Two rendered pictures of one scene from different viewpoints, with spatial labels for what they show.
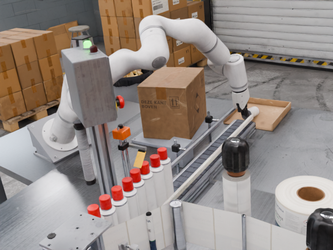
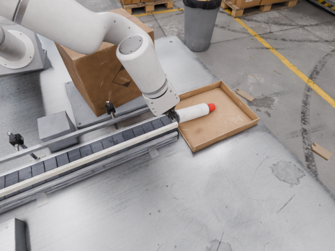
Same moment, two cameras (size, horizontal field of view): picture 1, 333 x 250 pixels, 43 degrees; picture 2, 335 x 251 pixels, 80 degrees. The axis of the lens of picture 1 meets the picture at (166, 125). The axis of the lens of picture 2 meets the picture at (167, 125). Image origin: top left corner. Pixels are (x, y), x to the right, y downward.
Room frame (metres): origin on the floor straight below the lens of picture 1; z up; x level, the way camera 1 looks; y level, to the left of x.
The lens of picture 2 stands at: (1.46, -0.61, 1.48)
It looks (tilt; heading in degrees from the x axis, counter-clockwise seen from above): 52 degrees down; 30
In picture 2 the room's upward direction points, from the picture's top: straight up
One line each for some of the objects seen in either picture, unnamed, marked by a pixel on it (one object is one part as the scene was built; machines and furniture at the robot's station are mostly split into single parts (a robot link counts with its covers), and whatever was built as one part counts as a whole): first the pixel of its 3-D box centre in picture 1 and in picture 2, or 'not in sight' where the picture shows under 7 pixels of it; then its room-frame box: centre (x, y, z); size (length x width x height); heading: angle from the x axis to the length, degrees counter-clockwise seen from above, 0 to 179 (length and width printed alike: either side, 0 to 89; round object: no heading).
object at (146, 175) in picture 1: (147, 189); not in sight; (1.20, 0.09, 0.98); 0.05 x 0.05 x 0.20
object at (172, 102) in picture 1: (174, 102); (109, 62); (1.96, -0.05, 0.99); 0.30 x 0.24 x 0.27; 157
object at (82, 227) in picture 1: (76, 233); not in sight; (0.80, 0.24, 1.14); 0.14 x 0.11 x 0.01; 146
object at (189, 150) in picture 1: (183, 154); (3, 160); (1.46, -0.06, 0.96); 1.07 x 0.01 x 0.01; 146
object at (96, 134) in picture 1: (100, 138); not in sight; (1.25, 0.22, 1.16); 0.04 x 0.04 x 0.67; 56
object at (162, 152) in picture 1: (164, 174); not in sight; (1.28, 0.02, 0.98); 0.05 x 0.05 x 0.20
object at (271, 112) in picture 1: (257, 112); (209, 112); (2.03, -0.49, 0.85); 0.30 x 0.26 x 0.04; 146
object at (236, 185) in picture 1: (236, 182); not in sight; (1.11, -0.20, 1.03); 0.09 x 0.09 x 0.30
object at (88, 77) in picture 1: (89, 84); not in sight; (1.16, 0.21, 1.38); 0.17 x 0.10 x 0.19; 21
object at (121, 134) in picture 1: (134, 170); not in sight; (1.22, 0.12, 1.05); 0.10 x 0.04 x 0.33; 56
